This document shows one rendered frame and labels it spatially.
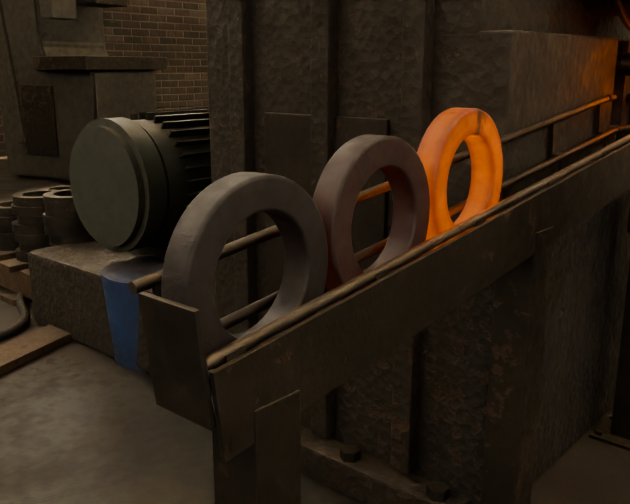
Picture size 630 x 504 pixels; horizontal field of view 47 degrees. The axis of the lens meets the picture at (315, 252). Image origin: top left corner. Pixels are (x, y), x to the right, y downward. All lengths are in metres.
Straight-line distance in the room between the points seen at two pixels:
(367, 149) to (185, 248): 0.24
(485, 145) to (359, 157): 0.27
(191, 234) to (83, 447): 1.19
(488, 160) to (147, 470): 0.99
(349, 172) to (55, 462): 1.15
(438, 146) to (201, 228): 0.36
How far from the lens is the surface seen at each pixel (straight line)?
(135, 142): 2.00
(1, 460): 1.74
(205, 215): 0.59
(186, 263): 0.58
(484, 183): 0.98
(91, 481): 1.61
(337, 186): 0.71
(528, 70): 1.22
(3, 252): 2.94
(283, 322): 0.65
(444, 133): 0.86
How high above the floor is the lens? 0.82
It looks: 14 degrees down
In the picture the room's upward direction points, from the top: straight up
